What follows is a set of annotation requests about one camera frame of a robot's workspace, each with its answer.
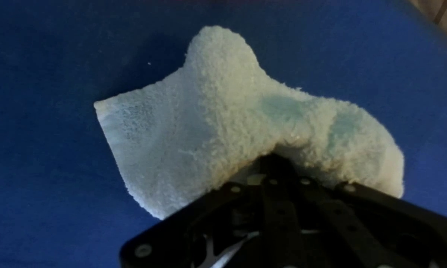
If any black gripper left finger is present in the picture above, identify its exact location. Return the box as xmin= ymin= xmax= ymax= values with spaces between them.
xmin=117 ymin=151 xmax=294 ymax=268

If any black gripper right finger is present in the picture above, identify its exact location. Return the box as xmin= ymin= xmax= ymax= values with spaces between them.
xmin=281 ymin=156 xmax=447 ymax=268

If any light blue terry cloth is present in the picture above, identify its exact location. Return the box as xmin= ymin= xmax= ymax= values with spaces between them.
xmin=92 ymin=25 xmax=405 ymax=221

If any blue covered ironing board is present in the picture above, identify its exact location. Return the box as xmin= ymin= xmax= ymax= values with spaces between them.
xmin=0 ymin=0 xmax=447 ymax=268

